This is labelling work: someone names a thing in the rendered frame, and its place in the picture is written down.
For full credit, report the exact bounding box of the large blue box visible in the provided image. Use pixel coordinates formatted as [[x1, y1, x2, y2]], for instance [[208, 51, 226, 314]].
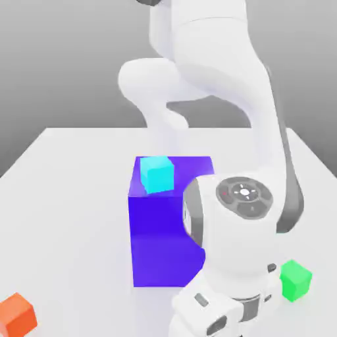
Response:
[[128, 155, 216, 288]]

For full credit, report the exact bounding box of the small green cube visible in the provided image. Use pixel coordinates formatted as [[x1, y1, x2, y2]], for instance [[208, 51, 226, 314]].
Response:
[[279, 259, 313, 303]]

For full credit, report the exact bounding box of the small orange cube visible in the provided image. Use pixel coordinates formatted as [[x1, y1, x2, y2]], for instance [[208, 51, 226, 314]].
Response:
[[0, 292, 38, 337]]

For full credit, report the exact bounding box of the small cyan cube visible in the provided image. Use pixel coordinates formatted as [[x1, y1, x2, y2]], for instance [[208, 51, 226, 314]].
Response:
[[140, 155, 175, 195]]

